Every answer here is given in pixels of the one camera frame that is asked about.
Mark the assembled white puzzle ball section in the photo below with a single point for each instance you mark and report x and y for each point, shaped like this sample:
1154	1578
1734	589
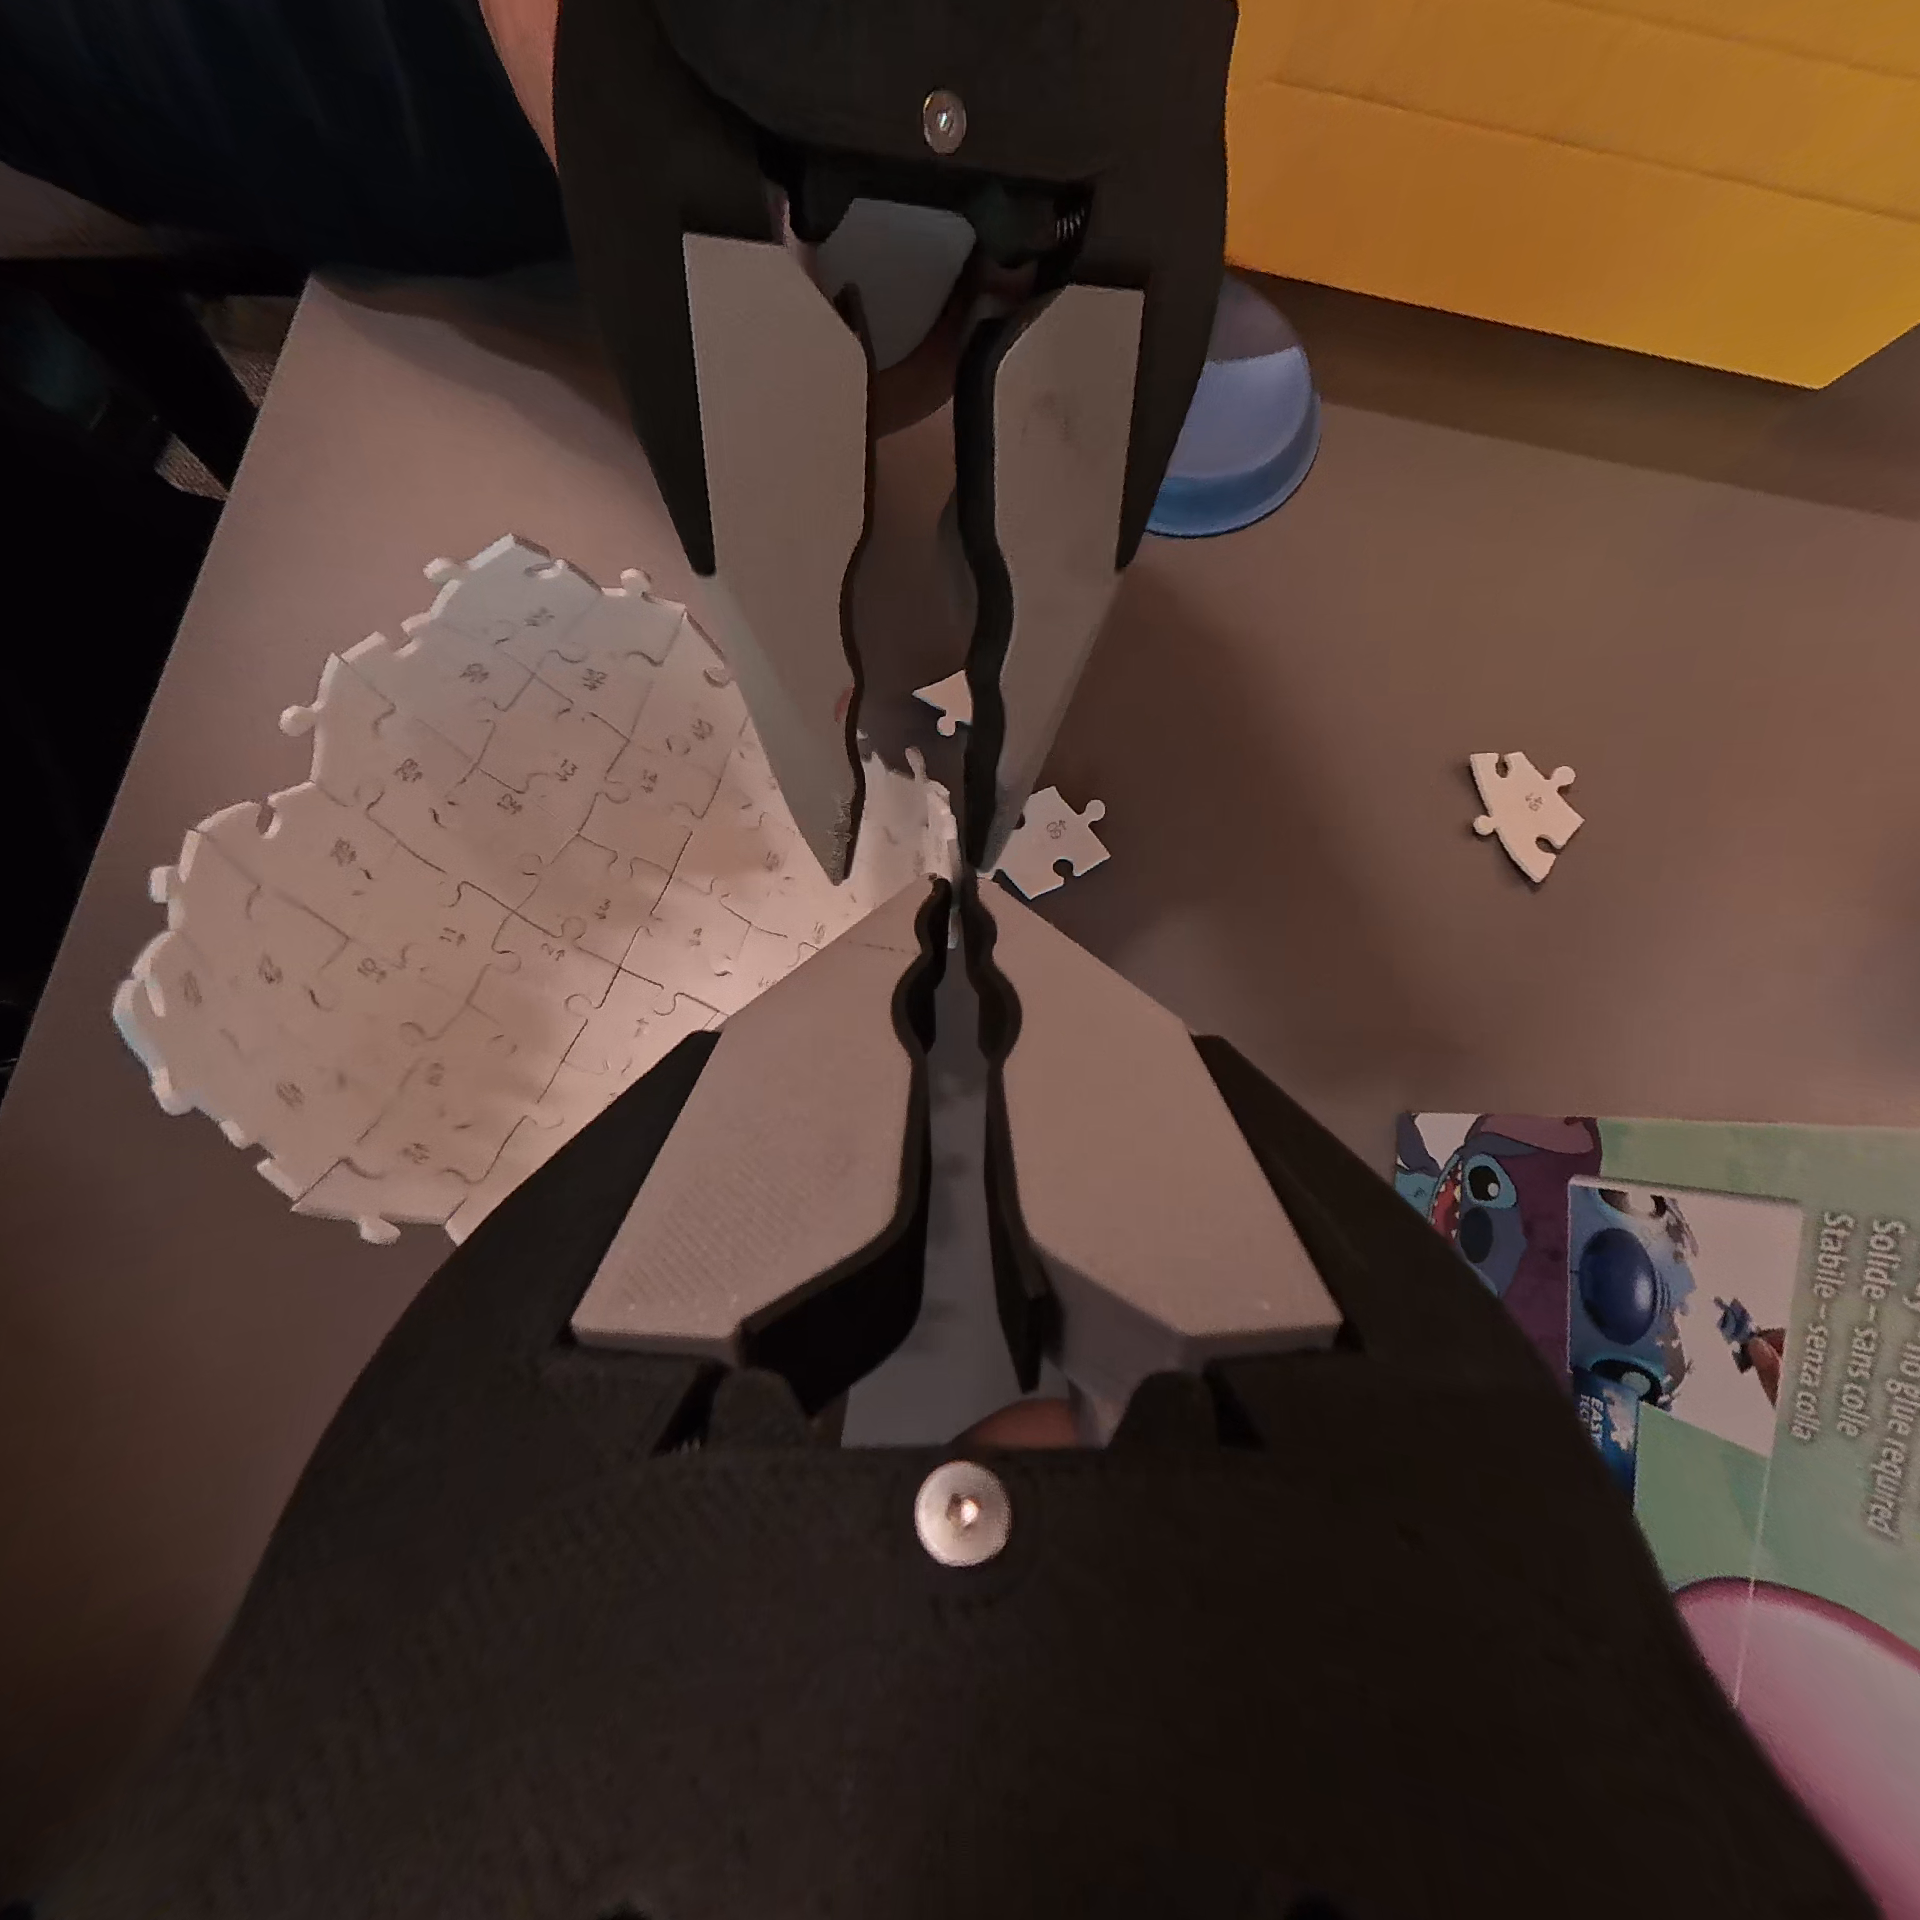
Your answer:
451	901

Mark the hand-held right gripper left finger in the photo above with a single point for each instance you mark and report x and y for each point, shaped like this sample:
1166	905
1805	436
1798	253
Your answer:
750	1185

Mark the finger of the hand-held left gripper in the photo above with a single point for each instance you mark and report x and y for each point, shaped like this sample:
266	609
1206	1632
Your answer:
781	480
1058	480

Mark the yellow plastic bin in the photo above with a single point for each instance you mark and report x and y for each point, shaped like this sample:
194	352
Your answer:
1576	180

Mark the blue round puzzle stand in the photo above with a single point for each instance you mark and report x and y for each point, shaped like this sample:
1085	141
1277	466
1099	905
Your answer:
1245	434

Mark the person's left forearm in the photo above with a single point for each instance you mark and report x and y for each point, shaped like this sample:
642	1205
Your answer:
224	89

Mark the cartoon printed puzzle box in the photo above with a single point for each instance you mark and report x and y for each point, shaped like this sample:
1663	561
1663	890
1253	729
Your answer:
1799	1348

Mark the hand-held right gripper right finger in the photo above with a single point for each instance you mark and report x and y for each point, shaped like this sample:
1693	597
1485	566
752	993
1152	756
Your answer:
1154	1185

